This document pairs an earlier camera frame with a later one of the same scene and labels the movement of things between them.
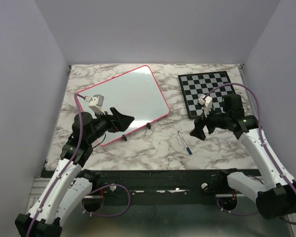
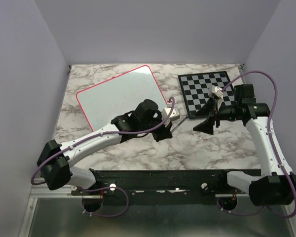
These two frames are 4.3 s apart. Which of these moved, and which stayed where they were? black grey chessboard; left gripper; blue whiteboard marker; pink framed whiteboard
Moved: left gripper; blue whiteboard marker
Stayed: black grey chessboard; pink framed whiteboard
